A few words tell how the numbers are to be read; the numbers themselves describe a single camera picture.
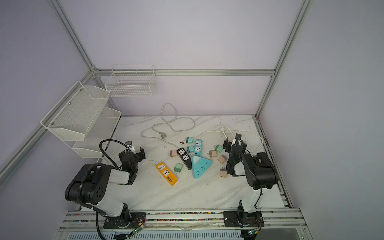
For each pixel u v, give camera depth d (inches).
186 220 29.5
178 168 35.5
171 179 33.4
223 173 35.0
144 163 36.6
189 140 40.5
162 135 42.3
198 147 38.7
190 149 38.7
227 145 34.7
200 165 34.7
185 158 36.7
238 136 32.0
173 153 37.7
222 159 37.0
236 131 43.5
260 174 19.5
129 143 32.0
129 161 28.3
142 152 34.7
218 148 38.8
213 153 37.8
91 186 18.1
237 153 28.3
